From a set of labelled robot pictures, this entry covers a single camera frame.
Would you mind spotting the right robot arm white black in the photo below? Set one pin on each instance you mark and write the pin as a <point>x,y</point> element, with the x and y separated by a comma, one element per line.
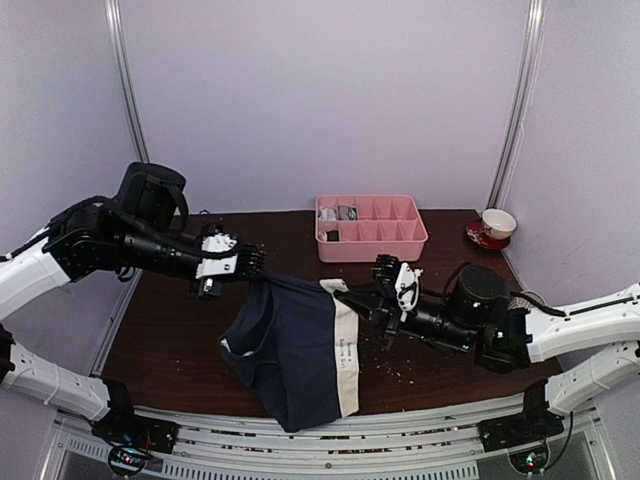
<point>508,331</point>

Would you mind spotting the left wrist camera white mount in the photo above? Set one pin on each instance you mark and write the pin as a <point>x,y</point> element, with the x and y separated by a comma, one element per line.
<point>226,257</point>

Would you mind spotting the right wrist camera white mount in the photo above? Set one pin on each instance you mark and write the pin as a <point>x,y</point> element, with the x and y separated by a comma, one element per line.
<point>397,280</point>

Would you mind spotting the striped grey white cup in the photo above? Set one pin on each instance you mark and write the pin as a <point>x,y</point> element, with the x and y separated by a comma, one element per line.
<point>525,300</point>

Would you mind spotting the grey boxer briefs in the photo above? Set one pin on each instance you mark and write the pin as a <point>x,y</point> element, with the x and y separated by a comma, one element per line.
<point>346,213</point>

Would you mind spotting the right round controller board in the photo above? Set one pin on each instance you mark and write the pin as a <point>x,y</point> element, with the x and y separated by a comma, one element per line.
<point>530,461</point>

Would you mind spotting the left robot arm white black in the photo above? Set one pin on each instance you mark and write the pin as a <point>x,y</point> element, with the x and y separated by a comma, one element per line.
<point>141,227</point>

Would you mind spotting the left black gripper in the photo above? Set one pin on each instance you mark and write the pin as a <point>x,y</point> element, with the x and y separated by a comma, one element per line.
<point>211,288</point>

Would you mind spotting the white rolled item in box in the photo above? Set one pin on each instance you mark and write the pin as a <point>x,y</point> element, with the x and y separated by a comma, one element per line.
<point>327,214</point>

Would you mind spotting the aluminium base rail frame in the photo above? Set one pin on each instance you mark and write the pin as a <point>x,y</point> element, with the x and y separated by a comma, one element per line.
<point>442,443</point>

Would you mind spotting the aluminium corner post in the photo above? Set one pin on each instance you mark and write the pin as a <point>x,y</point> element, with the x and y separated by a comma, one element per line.
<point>118,42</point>
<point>522,96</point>

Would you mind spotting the right aluminium corner post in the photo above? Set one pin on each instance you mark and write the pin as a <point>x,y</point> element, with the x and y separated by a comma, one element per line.
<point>522,96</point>

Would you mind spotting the black item in box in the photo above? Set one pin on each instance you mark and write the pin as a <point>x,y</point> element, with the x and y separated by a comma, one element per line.
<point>332,235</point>

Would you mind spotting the left round controller board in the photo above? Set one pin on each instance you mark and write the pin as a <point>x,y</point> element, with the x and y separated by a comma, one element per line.
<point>127,460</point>

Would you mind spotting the pink divided organizer box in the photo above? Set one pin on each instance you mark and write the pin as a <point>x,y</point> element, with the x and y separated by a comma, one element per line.
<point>387,224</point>

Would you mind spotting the round controller board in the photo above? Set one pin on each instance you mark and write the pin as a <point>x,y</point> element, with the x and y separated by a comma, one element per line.
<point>127,460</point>
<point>530,461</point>

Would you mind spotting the navy and cream underwear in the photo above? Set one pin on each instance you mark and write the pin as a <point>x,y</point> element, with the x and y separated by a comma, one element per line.
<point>296,347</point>

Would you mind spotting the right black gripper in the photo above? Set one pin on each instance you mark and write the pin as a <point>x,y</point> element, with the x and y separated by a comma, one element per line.
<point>379,315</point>

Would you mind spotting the red patterned saucer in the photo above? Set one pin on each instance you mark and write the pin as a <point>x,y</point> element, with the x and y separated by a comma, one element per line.
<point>476,233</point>

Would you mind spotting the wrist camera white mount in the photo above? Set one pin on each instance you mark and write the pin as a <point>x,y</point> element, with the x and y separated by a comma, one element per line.
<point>226,257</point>
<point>397,280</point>

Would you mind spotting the left aluminium corner post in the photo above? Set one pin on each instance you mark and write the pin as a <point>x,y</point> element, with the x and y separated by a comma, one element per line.
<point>118,42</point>

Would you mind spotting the white ceramic bowl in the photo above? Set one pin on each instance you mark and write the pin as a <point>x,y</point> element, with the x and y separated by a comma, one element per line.
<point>498,224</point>

